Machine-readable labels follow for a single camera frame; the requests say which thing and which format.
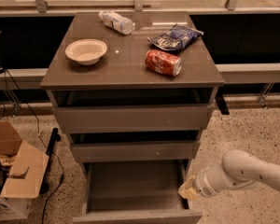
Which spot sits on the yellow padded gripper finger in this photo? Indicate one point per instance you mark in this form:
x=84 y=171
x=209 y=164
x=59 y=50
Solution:
x=187 y=191

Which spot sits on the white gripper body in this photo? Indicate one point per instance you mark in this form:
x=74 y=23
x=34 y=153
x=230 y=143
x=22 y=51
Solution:
x=202 y=184

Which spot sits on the grey bottom drawer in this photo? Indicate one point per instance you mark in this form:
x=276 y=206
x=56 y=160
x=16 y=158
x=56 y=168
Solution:
x=136 y=192

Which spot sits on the grey drawer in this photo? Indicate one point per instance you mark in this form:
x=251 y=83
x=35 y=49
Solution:
x=135 y=146
x=132 y=110
x=136 y=192

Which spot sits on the grey middle drawer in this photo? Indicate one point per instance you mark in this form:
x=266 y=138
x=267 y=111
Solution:
x=135 y=146

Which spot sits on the grey drawer cabinet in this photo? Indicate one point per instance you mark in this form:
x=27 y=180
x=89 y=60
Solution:
x=123 y=65

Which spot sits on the grey top drawer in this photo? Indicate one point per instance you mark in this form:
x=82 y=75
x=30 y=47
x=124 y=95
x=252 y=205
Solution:
x=132 y=110

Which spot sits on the red soda can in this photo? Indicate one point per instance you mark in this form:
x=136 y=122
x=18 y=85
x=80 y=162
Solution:
x=163 y=62

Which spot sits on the black bar stand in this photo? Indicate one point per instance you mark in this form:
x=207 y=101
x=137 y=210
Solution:
x=55 y=137

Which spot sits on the blue chip bag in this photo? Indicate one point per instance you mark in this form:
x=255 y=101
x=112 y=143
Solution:
x=175 y=39

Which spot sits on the open cardboard box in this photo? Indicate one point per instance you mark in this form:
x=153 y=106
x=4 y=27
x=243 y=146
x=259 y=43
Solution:
x=24 y=177

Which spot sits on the white paper bowl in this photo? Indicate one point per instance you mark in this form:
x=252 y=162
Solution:
x=86 y=51

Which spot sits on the clear plastic water bottle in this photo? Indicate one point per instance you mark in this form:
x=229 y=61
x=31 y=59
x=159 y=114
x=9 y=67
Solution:
x=117 y=22

